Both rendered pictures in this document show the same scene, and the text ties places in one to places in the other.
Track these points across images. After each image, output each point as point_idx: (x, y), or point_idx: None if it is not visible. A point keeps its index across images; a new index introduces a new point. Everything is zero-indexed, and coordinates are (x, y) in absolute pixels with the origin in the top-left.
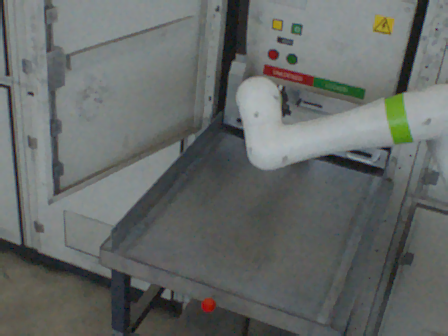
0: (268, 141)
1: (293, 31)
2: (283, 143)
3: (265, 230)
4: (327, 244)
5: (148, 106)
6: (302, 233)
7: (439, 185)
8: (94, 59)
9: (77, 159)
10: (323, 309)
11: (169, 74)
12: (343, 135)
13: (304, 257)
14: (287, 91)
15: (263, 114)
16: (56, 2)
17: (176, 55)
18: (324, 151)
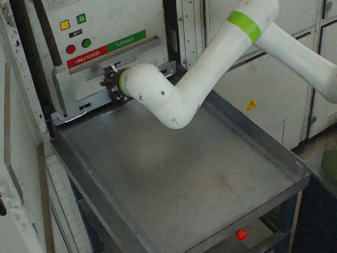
0: (183, 105)
1: (79, 22)
2: (193, 97)
3: (193, 165)
4: (228, 140)
5: (27, 157)
6: (208, 147)
7: None
8: (14, 153)
9: (40, 240)
10: (288, 173)
11: (20, 120)
12: (226, 63)
13: (233, 158)
14: (98, 68)
15: (166, 89)
16: None
17: (15, 102)
18: (217, 82)
